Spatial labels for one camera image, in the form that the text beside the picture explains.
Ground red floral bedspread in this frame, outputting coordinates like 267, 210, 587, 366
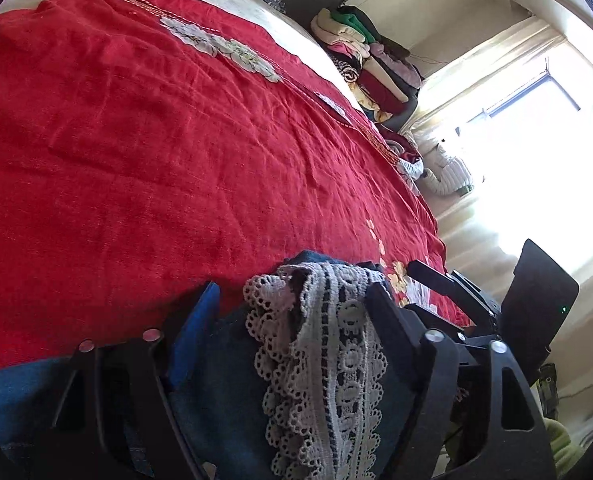
0, 0, 446, 368

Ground blue denim pants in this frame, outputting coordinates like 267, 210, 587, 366
0, 252, 412, 479

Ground cream curtain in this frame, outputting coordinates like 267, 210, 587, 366
409, 18, 593, 366

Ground stack of folded clothes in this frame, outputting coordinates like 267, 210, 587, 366
309, 6, 424, 132

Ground green fleece clothing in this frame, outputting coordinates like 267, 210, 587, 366
543, 417, 584, 479

